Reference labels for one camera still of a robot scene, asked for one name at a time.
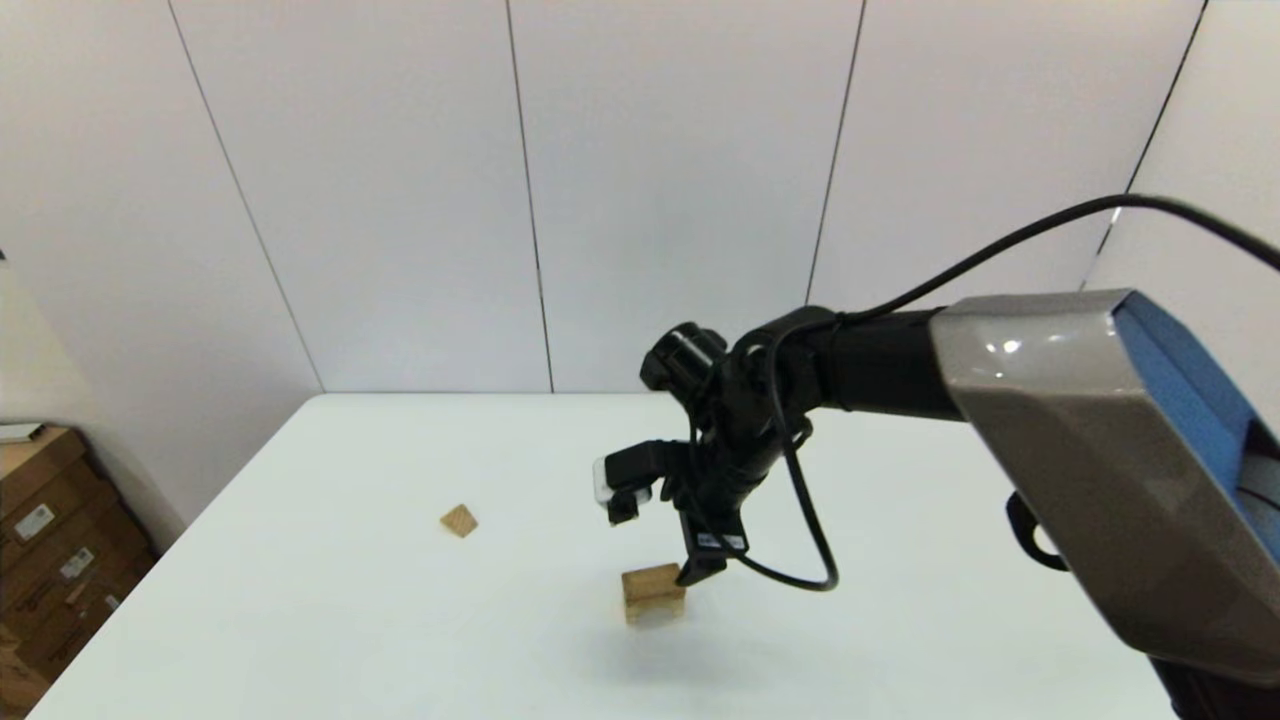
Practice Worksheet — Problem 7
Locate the rectangular wooden building block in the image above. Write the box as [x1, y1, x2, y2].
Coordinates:
[621, 562, 688, 603]

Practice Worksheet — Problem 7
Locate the arched wooden building block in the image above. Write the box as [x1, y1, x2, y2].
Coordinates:
[624, 594, 688, 627]

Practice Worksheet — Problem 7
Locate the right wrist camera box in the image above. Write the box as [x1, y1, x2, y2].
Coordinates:
[593, 440, 691, 507]

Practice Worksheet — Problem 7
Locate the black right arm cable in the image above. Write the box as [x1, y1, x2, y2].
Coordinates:
[690, 193, 1280, 593]

